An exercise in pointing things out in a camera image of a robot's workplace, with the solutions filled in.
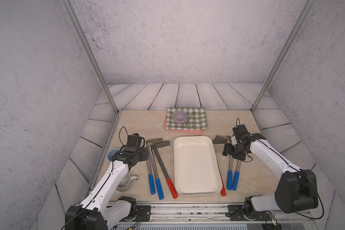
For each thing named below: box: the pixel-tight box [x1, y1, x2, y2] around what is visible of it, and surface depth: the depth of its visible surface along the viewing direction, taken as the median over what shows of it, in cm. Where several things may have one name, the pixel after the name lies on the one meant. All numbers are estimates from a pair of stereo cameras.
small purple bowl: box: [172, 110, 188, 125], surface depth 113 cm
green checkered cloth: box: [165, 107, 208, 130], surface depth 117 cm
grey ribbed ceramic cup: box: [115, 173, 138, 193], surface depth 79 cm
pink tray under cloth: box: [163, 114, 204, 134], surface depth 110 cm
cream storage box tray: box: [173, 136, 223, 196], surface depth 93 cm
